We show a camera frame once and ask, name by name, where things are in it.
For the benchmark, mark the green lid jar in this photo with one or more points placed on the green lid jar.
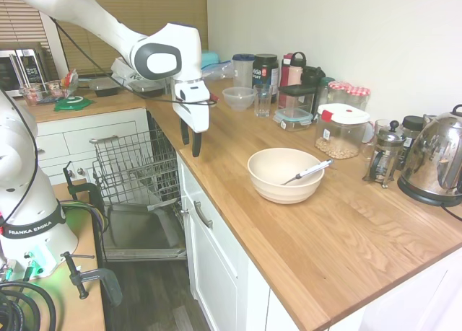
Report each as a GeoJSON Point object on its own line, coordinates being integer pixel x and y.
{"type": "Point", "coordinates": [325, 89]}

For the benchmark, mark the black lid glass jar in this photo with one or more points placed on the black lid glass jar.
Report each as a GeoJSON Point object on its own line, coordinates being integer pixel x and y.
{"type": "Point", "coordinates": [412, 123]}

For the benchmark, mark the black metal table clamp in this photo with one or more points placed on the black metal table clamp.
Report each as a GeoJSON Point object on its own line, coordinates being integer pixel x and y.
{"type": "Point", "coordinates": [104, 278]}
{"type": "Point", "coordinates": [92, 190]}

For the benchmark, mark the beige ceramic bowl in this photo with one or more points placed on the beige ceramic bowl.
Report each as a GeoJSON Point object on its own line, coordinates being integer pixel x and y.
{"type": "Point", "coordinates": [278, 190]}

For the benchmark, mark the red gripper tag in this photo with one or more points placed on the red gripper tag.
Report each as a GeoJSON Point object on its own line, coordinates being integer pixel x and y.
{"type": "Point", "coordinates": [214, 98]}

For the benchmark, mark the black plastic food container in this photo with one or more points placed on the black plastic food container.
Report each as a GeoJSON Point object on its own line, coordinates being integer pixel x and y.
{"type": "Point", "coordinates": [104, 86]}
{"type": "Point", "coordinates": [149, 89]}

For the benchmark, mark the clear glass mug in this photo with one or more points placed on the clear glass mug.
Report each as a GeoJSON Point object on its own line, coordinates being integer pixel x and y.
{"type": "Point", "coordinates": [378, 127]}

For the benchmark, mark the white lid clear nut canister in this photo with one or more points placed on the white lid clear nut canister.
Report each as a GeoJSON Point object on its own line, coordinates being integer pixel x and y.
{"type": "Point", "coordinates": [339, 136]}

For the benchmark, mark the teal plastic container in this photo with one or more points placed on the teal plastic container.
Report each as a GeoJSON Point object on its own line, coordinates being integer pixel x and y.
{"type": "Point", "coordinates": [209, 58]}

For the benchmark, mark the clear pitcher dark lid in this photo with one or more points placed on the clear pitcher dark lid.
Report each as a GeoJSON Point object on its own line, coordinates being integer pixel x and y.
{"type": "Point", "coordinates": [242, 71]}

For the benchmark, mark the clear plastic snack tray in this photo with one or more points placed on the clear plastic snack tray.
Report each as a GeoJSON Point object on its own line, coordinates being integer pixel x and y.
{"type": "Point", "coordinates": [38, 93]}

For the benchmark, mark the red checkered lid jar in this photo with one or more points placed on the red checkered lid jar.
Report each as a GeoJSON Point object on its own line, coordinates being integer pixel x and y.
{"type": "Point", "coordinates": [338, 91]}
{"type": "Point", "coordinates": [359, 96]}

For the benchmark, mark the colourful snack packet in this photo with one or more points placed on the colourful snack packet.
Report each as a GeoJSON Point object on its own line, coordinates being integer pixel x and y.
{"type": "Point", "coordinates": [69, 82]}

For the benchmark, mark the open dishwasher door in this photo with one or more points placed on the open dishwasher door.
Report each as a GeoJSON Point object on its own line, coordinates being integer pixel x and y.
{"type": "Point", "coordinates": [140, 230]}

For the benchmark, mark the pink bottle black cap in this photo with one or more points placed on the pink bottle black cap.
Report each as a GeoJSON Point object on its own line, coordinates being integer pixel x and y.
{"type": "Point", "coordinates": [296, 69]}

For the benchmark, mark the clear plastic bowl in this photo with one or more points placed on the clear plastic bowl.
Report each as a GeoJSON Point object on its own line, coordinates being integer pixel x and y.
{"type": "Point", "coordinates": [237, 98]}

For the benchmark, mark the clear zip plastic bag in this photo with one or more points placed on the clear zip plastic bag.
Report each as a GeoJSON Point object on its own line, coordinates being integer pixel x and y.
{"type": "Point", "coordinates": [218, 71]}

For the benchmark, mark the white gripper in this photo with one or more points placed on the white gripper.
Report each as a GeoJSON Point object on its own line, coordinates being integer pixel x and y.
{"type": "Point", "coordinates": [193, 107]}

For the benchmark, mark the teal lid glass container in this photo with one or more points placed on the teal lid glass container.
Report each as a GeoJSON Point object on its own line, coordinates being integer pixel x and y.
{"type": "Point", "coordinates": [292, 119]}

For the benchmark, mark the black protein powder tub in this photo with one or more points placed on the black protein powder tub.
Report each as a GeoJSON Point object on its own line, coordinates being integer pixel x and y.
{"type": "Point", "coordinates": [265, 73]}

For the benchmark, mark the black lid clear container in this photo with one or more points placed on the black lid clear container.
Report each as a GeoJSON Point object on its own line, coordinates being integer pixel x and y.
{"type": "Point", "coordinates": [297, 96]}

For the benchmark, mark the green round lid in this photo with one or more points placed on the green round lid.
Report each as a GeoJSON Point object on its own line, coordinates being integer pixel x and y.
{"type": "Point", "coordinates": [72, 103]}

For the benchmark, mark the stainless steel microwave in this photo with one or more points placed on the stainless steel microwave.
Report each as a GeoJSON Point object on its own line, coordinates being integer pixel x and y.
{"type": "Point", "coordinates": [21, 71]}

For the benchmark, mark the white drawer cabinet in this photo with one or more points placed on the white drawer cabinet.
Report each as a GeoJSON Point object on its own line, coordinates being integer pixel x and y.
{"type": "Point", "coordinates": [90, 136]}

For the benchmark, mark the black water bottle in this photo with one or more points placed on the black water bottle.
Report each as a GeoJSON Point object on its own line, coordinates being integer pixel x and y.
{"type": "Point", "coordinates": [312, 76]}

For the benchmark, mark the clear drinking glass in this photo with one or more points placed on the clear drinking glass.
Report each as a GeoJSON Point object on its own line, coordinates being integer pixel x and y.
{"type": "Point", "coordinates": [262, 104]}

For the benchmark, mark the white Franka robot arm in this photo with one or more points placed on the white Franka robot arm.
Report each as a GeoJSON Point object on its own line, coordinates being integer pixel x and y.
{"type": "Point", "coordinates": [108, 24]}

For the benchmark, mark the glass French press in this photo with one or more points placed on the glass French press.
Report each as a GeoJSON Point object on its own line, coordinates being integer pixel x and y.
{"type": "Point", "coordinates": [384, 158]}

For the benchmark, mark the red water bottle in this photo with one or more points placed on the red water bottle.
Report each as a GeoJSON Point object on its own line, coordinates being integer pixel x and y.
{"type": "Point", "coordinates": [286, 69]}

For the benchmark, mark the stainless steel electric kettle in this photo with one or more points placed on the stainless steel electric kettle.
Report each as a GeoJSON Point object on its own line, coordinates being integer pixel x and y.
{"type": "Point", "coordinates": [433, 158]}

